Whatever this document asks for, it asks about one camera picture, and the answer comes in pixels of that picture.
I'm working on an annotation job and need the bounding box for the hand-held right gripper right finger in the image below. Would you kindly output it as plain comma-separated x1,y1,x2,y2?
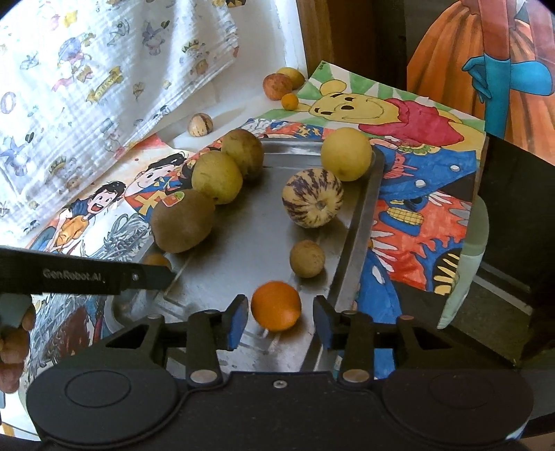
313,296,454,386

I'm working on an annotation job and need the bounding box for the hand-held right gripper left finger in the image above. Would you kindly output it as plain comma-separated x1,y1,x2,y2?
104,295,251,388

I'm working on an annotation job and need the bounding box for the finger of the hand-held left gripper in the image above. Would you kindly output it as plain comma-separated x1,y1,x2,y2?
129,262,175,293

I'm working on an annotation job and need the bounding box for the small orange-brown fruit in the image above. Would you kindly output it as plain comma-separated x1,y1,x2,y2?
141,253,173,270

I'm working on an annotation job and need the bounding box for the orange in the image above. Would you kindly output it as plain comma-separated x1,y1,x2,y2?
250,281,302,333

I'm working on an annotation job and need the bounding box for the metal tray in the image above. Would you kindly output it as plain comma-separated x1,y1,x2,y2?
110,138,387,379

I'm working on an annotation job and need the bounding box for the yellow-green oval fruit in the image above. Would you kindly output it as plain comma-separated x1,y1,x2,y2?
191,150,244,205

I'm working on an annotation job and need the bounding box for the person's left hand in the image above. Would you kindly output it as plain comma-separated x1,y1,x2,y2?
0,304,36,394

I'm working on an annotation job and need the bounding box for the small brown round fruit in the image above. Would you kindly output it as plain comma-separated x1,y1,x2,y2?
289,240,326,279

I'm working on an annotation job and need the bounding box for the striped pepino melon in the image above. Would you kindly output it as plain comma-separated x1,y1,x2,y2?
282,168,345,228

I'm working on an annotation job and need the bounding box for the colourful cartoon cloth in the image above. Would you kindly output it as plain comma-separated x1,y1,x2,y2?
245,116,483,379

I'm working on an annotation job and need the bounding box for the brown-green round fruit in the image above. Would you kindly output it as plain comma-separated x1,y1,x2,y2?
220,128,264,180

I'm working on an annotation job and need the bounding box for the striped walnut-like nut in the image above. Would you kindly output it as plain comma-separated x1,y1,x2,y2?
187,113,213,138

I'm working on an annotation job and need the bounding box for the yellow round fruit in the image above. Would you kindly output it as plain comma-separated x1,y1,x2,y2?
320,127,374,182

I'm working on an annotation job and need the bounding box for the white printed cloth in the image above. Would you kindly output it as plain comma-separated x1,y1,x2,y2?
0,0,242,238

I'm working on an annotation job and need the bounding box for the red-orange round fruit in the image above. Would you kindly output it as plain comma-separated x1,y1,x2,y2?
263,73,294,100

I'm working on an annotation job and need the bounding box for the small yellow fruit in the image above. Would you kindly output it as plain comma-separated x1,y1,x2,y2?
276,67,306,91

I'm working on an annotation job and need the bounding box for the brown wooden panel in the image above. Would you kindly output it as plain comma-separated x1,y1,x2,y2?
296,0,406,85

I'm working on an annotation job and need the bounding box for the orange dress poster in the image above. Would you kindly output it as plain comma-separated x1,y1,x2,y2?
405,0,555,166

